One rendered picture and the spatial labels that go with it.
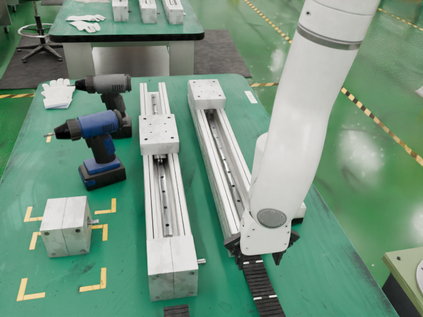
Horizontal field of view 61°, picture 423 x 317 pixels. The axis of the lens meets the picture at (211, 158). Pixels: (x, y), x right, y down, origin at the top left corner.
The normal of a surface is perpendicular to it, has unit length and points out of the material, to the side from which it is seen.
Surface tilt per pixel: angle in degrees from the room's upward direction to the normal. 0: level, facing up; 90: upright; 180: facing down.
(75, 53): 90
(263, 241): 90
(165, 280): 90
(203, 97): 0
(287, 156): 52
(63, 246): 90
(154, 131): 0
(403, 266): 1
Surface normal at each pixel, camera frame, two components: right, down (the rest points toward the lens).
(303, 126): 0.00, -0.14
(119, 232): 0.05, -0.80
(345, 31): 0.04, 0.62
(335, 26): -0.29, 0.55
